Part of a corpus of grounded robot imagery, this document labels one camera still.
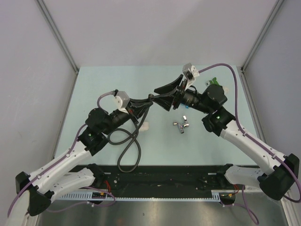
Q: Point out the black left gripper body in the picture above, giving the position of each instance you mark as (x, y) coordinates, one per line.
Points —
(131, 113)

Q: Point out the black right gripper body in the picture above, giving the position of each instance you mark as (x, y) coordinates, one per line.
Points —
(191, 99)

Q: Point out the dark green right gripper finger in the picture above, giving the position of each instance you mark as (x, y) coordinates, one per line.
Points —
(165, 101)
(169, 87)

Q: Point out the chrome metal faucet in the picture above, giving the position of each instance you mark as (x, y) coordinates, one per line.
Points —
(182, 126)

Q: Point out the white pipe elbow fitting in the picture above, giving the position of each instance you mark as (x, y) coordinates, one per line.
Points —
(144, 127)

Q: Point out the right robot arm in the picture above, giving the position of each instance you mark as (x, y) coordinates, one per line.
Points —
(277, 172)

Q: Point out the green faucet with white elbow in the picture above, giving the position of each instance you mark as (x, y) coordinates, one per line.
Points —
(215, 82)

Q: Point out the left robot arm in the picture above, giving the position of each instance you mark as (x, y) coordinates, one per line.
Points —
(114, 108)

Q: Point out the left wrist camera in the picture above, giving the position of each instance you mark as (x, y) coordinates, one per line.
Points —
(121, 100)

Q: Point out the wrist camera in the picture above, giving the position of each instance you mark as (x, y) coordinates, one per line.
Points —
(190, 72)
(121, 100)

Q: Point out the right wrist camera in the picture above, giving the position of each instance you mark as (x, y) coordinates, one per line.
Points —
(190, 72)

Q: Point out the right aluminium frame post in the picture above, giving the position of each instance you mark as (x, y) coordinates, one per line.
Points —
(263, 33)

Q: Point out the aluminium frame post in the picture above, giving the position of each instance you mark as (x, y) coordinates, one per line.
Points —
(263, 33)
(57, 34)

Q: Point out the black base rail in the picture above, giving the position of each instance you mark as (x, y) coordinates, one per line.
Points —
(203, 177)

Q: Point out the left aluminium frame post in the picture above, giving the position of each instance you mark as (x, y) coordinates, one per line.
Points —
(57, 34)

